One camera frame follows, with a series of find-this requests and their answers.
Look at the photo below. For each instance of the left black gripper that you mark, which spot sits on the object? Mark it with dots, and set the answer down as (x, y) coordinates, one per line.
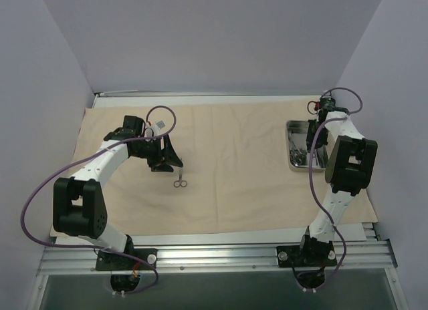
(162, 153)

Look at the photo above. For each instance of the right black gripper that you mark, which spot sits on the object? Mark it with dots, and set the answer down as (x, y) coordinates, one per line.
(312, 136)

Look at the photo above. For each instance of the steel instrument tray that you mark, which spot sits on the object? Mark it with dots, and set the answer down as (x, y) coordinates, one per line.
(299, 131)

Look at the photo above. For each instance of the steel surgical forceps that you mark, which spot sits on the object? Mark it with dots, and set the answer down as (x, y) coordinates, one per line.
(297, 155)

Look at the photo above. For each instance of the steel surgical scissors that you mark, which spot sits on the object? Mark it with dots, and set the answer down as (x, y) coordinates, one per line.
(180, 182)

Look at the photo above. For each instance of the beige cloth wrap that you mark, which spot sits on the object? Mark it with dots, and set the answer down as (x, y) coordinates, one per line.
(236, 165)

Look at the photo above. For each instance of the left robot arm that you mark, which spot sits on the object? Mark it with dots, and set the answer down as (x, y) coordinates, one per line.
(79, 208)

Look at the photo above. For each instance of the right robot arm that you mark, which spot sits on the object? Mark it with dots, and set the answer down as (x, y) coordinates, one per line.
(348, 171)

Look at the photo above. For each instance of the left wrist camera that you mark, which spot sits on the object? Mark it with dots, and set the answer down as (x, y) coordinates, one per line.
(154, 129)

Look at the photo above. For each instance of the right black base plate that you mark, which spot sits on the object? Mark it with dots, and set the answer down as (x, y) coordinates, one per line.
(293, 256)

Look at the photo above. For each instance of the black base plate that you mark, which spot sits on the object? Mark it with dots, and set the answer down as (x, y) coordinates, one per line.
(113, 262)
(293, 256)

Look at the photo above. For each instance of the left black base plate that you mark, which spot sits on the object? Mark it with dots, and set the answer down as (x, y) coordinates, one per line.
(113, 262)

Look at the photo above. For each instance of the aluminium front rail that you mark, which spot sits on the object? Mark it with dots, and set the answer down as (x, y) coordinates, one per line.
(213, 259)

